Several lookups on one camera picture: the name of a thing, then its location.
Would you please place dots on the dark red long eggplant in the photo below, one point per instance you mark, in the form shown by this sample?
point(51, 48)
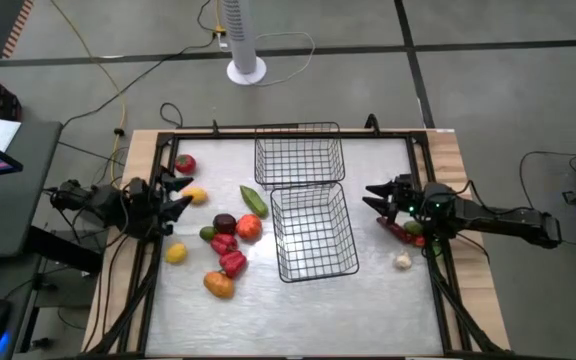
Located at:
point(394, 231)

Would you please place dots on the dark purple plum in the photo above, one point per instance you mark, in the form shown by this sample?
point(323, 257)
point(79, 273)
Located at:
point(224, 223)

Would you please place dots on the red bell pepper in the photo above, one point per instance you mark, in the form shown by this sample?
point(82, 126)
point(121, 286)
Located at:
point(224, 244)
point(233, 263)

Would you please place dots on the green lime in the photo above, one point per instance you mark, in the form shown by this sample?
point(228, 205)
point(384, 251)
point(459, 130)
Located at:
point(207, 233)

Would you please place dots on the white garlic bulb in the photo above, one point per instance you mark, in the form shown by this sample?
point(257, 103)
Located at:
point(402, 261)

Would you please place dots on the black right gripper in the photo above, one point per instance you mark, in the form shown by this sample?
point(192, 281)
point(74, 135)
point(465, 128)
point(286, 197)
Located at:
point(405, 197)

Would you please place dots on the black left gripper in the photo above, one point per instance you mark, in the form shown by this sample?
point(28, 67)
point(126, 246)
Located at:
point(145, 205)

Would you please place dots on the green cucumber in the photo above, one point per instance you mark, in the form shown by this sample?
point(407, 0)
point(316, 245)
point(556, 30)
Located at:
point(254, 201)

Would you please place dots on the black aluminium table frame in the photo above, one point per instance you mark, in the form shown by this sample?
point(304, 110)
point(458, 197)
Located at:
point(208, 134)

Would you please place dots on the yellow lemon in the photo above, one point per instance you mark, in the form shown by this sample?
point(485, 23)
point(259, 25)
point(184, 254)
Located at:
point(176, 253)

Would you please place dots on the white tower fan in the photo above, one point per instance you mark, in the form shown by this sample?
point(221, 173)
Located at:
point(240, 40)

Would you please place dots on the yellow orange mango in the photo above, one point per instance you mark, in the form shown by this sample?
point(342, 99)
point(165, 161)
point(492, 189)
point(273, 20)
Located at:
point(198, 196)

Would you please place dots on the orange red tomato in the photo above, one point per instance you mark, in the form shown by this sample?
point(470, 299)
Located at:
point(249, 227)

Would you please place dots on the small green fruit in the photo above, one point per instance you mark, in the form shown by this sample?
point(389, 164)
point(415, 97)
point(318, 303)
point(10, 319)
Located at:
point(436, 248)

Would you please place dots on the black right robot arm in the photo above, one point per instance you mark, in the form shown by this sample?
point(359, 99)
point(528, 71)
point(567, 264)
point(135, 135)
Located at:
point(493, 215)

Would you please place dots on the dark grey desk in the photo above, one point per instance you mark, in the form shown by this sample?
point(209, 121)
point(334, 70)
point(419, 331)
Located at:
point(23, 210)

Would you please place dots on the orange bell pepper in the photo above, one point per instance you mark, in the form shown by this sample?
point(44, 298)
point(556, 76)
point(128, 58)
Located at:
point(219, 285)

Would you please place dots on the small red round fruit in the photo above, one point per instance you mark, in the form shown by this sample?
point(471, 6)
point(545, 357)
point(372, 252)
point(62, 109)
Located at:
point(419, 242)

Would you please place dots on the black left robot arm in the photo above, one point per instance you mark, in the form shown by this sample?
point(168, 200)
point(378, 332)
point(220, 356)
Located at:
point(103, 202)

